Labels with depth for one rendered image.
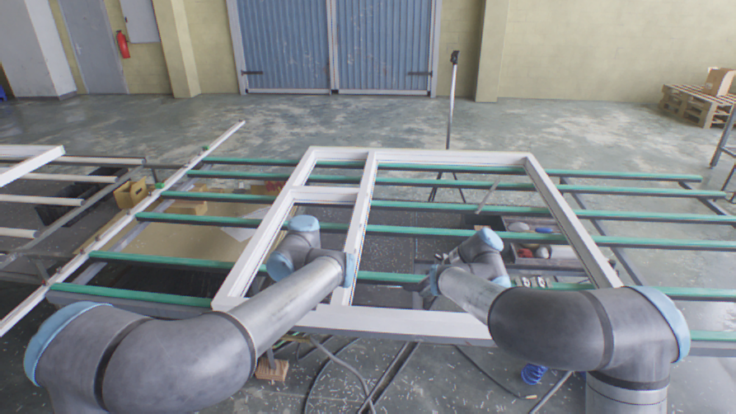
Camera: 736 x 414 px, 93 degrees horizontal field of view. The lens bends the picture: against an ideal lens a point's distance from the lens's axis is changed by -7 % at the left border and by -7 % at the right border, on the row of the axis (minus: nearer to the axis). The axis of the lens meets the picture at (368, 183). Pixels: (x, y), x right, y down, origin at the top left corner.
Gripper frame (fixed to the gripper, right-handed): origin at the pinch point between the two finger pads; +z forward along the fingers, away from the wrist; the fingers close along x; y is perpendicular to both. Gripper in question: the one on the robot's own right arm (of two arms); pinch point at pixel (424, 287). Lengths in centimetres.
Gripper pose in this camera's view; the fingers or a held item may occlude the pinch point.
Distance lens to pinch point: 142.4
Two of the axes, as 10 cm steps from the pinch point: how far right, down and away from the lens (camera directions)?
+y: -8.1, -5.2, -2.8
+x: -1.0, 5.9, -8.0
